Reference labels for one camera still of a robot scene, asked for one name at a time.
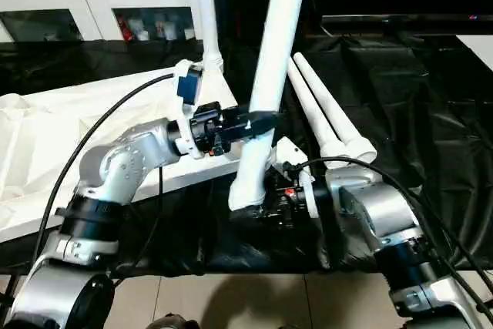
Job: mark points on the white plastic table leg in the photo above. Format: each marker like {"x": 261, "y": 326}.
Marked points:
{"x": 331, "y": 105}
{"x": 277, "y": 36}
{"x": 206, "y": 5}
{"x": 312, "y": 105}

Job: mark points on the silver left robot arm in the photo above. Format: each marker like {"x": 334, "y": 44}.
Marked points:
{"x": 123, "y": 163}

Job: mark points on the grey left robot leg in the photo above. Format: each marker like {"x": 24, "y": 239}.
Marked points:
{"x": 169, "y": 322}

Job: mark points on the black work mat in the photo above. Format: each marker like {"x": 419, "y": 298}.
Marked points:
{"x": 431, "y": 113}

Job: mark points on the white flat board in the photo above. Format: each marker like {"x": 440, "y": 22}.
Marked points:
{"x": 481, "y": 48}

